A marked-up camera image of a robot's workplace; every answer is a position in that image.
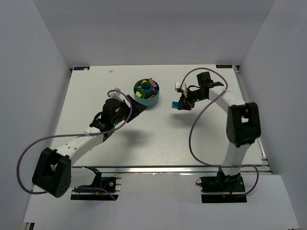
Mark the teal long lego brick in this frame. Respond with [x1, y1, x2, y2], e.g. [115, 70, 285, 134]
[171, 101, 180, 109]

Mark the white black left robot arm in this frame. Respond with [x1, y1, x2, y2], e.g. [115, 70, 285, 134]
[32, 95, 147, 198]

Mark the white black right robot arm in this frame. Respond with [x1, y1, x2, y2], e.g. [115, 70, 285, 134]
[175, 68, 261, 189]

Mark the teal round divided container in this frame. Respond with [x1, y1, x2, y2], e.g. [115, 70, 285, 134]
[133, 79, 160, 107]

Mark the right blue corner label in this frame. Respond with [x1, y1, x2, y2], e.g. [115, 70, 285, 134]
[215, 64, 233, 69]

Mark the blue corner label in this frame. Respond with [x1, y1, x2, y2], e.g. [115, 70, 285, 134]
[215, 64, 233, 69]
[73, 66, 90, 71]

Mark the left blue corner label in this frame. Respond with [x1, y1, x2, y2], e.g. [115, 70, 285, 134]
[73, 66, 90, 71]

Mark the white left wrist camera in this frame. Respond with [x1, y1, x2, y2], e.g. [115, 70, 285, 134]
[107, 88, 124, 102]

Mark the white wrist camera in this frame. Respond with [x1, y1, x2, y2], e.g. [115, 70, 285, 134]
[175, 81, 188, 97]
[107, 88, 124, 102]

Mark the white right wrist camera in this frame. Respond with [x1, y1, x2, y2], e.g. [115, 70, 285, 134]
[175, 81, 188, 97]

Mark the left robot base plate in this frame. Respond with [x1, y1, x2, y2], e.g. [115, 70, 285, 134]
[71, 176, 121, 201]

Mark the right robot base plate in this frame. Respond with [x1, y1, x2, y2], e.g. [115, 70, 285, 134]
[195, 176, 247, 204]

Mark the aluminium front table rail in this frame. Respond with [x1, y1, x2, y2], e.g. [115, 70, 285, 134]
[45, 165, 273, 174]

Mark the aluminium table rail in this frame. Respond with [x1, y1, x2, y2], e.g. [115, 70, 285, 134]
[233, 66, 272, 174]
[45, 165, 273, 174]

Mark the aluminium right table rail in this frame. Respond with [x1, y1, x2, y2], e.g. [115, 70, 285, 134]
[233, 66, 272, 174]

